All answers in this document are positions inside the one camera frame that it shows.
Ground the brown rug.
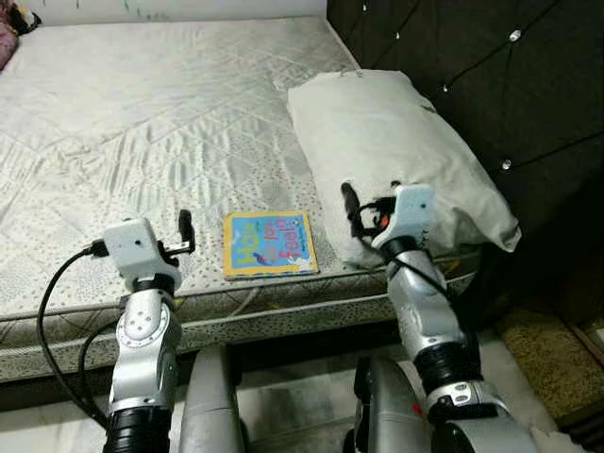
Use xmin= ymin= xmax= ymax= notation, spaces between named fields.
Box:
xmin=495 ymin=307 xmax=604 ymax=426

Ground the grey robot left leg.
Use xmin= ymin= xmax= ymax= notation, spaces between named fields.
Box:
xmin=177 ymin=344 xmax=248 ymax=453

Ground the colourful children's book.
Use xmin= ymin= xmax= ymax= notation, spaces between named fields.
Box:
xmin=223 ymin=210 xmax=320 ymax=280

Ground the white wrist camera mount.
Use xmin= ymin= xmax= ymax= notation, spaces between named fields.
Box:
xmin=373 ymin=184 xmax=437 ymax=251
xmin=102 ymin=217 xmax=180 ymax=284

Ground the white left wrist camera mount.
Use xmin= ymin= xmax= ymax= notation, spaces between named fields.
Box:
xmin=102 ymin=217 xmax=180 ymax=284

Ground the grey white printed pillow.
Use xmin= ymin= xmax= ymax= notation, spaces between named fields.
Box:
xmin=286 ymin=69 xmax=522 ymax=270

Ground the black tufted headboard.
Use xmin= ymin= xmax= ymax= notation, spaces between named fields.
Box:
xmin=326 ymin=0 xmax=604 ymax=284

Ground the quilted grey white mattress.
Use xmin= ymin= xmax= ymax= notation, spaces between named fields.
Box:
xmin=0 ymin=17 xmax=492 ymax=383

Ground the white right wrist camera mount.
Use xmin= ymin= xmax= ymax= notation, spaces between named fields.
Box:
xmin=373 ymin=184 xmax=437 ymax=251

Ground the white crumpled tissue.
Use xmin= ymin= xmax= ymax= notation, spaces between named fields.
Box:
xmin=528 ymin=425 xmax=581 ymax=453

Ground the dark bed base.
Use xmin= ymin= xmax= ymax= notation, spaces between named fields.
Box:
xmin=0 ymin=321 xmax=501 ymax=407

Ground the grey robot leg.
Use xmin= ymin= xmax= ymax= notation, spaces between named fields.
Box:
xmin=177 ymin=344 xmax=248 ymax=453
xmin=344 ymin=354 xmax=435 ymax=453

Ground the grey robot right leg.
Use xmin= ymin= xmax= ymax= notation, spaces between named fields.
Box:
xmin=344 ymin=354 xmax=435 ymax=453

